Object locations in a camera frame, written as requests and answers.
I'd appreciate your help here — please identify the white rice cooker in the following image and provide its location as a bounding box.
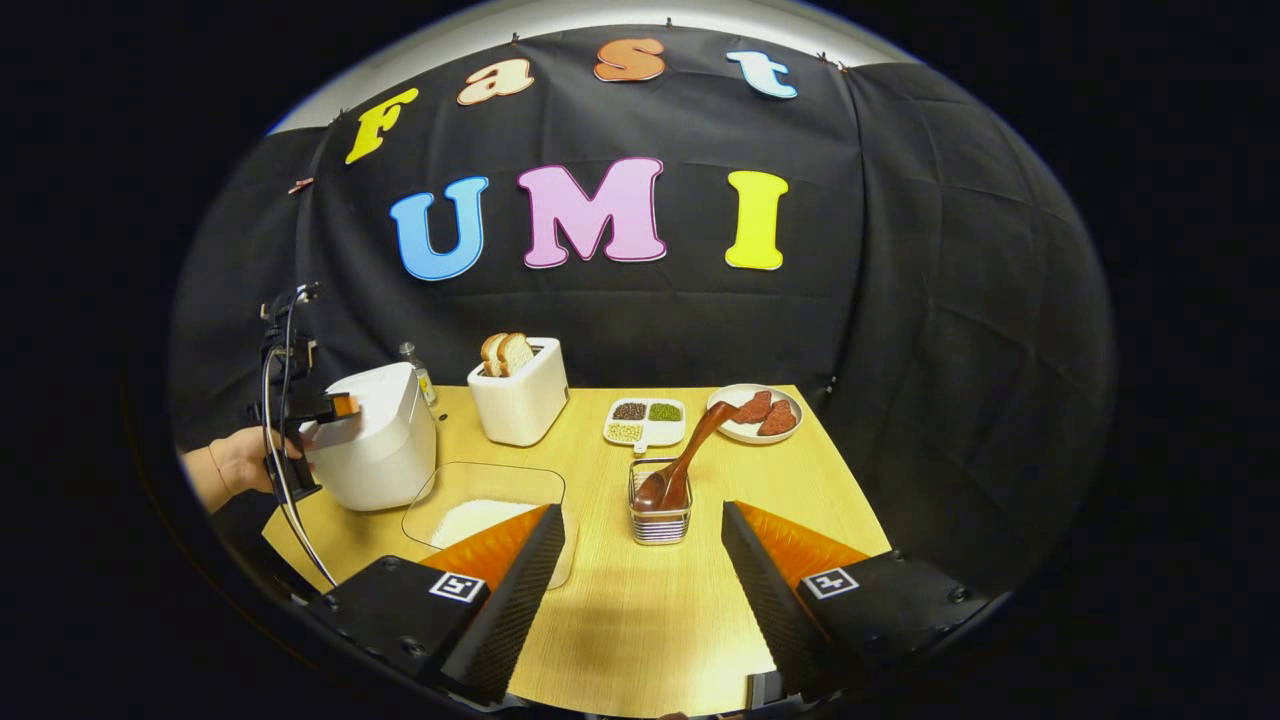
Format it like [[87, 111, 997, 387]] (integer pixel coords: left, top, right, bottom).
[[298, 362, 438, 513]]

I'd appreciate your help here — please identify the white rice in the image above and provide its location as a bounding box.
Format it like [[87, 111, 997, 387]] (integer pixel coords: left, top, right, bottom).
[[430, 499, 546, 551]]

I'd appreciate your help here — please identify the clear plastic container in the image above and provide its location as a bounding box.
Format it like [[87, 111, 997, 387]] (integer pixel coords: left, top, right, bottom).
[[402, 462, 578, 591]]

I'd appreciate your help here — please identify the small glass bottle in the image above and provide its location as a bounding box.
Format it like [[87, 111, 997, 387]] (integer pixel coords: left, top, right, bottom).
[[400, 342, 438, 406]]

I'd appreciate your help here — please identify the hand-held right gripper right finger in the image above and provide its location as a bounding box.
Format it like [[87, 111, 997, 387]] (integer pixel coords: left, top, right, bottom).
[[721, 500, 1001, 706]]

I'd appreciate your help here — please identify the white divided grain dish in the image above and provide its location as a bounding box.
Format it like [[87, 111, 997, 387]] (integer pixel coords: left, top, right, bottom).
[[603, 397, 687, 454]]

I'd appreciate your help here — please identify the metal wire chopstick holder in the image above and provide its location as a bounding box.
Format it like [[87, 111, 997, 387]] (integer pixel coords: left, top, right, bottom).
[[628, 458, 693, 546]]

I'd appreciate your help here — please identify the brown wooden spoon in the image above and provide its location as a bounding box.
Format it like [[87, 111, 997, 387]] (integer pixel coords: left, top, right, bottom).
[[634, 401, 746, 512]]

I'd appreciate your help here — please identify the white toaster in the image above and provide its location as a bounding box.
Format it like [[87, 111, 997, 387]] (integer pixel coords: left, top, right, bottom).
[[467, 337, 570, 447]]

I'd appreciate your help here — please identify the black cable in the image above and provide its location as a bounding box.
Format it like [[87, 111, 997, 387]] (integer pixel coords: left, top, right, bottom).
[[262, 300, 339, 589]]

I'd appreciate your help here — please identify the white round plate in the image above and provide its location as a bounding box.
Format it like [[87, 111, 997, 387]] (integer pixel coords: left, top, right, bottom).
[[707, 384, 804, 445]]

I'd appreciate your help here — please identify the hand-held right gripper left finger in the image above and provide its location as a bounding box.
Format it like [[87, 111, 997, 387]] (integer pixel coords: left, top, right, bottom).
[[305, 503, 567, 706]]

